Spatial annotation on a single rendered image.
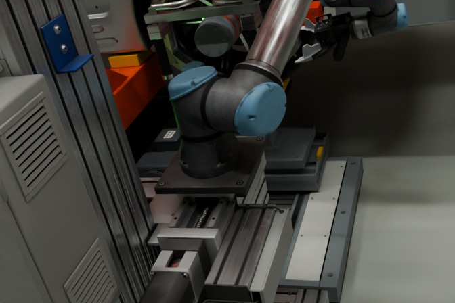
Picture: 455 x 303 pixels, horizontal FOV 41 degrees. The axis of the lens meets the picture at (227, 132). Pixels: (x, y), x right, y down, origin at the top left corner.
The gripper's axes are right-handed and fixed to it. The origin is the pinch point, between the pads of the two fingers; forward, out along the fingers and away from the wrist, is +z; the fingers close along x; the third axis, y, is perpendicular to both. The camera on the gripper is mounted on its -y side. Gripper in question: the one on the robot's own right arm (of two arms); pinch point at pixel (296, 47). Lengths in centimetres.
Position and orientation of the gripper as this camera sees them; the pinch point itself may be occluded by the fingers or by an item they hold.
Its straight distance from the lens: 197.6
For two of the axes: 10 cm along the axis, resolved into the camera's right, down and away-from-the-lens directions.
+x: -1.2, 8.0, -5.9
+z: -9.0, 1.7, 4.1
